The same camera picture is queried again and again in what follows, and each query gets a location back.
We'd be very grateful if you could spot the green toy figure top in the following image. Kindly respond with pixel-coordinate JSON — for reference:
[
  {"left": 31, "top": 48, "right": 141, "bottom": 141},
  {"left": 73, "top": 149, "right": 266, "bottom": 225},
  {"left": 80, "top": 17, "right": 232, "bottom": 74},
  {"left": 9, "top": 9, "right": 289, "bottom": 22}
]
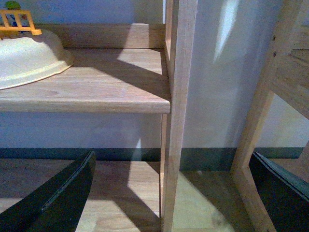
[{"left": 5, "top": 0, "right": 21, "bottom": 10}]

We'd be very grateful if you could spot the wooden shelf unit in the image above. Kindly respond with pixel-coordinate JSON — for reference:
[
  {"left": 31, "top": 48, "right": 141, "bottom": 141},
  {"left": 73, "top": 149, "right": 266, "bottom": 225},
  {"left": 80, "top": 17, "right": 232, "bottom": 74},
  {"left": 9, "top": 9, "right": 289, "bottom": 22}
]
[{"left": 0, "top": 0, "right": 197, "bottom": 232}]

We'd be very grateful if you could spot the orange toy railing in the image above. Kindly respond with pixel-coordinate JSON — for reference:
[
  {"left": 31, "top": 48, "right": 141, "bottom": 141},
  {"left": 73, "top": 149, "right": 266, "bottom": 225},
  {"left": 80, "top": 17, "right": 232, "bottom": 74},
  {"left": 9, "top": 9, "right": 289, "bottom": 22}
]
[{"left": 0, "top": 10, "right": 42, "bottom": 40}]

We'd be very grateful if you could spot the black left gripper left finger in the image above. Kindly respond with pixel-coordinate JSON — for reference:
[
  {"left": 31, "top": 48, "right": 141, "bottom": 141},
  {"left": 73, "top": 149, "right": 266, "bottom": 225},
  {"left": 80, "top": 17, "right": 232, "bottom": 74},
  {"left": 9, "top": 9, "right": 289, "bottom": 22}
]
[{"left": 0, "top": 151, "right": 96, "bottom": 232}]

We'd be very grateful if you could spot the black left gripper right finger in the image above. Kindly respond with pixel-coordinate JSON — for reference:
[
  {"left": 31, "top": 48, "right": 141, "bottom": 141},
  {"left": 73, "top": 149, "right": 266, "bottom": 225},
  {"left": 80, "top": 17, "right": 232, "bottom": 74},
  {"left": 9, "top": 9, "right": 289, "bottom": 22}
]
[{"left": 249, "top": 152, "right": 309, "bottom": 232}]

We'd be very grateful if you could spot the cream toy boat hull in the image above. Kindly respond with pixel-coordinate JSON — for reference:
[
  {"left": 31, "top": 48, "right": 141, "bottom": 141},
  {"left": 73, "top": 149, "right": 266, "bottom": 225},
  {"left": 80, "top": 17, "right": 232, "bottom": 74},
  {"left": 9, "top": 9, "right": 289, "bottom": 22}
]
[{"left": 0, "top": 29, "right": 74, "bottom": 90}]

